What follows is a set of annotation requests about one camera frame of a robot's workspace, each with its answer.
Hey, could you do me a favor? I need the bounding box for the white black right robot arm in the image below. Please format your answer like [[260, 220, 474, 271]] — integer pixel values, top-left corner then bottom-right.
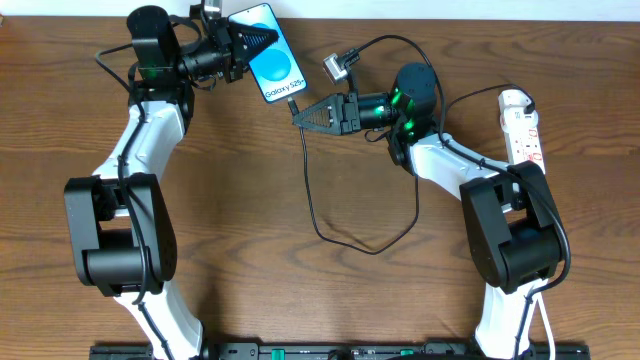
[[291, 63, 571, 359]]

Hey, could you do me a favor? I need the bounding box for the blue Samsung Galaxy smartphone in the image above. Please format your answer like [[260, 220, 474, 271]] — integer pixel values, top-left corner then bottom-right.
[[229, 3, 307, 103]]

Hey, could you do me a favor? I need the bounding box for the white power strip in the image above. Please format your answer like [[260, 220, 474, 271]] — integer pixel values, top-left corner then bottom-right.
[[504, 127, 546, 173]]

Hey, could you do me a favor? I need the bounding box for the white power strip cord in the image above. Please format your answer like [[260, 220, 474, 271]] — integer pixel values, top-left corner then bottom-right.
[[535, 292, 557, 360]]

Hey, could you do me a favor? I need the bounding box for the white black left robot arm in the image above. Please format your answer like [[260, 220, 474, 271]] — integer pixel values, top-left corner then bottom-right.
[[64, 1, 278, 359]]

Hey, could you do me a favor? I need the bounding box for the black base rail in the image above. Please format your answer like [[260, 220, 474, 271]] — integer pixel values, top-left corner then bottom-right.
[[88, 341, 591, 360]]

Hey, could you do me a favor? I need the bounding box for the white USB wall charger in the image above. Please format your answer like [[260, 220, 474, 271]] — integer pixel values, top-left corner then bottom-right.
[[498, 89, 539, 133]]

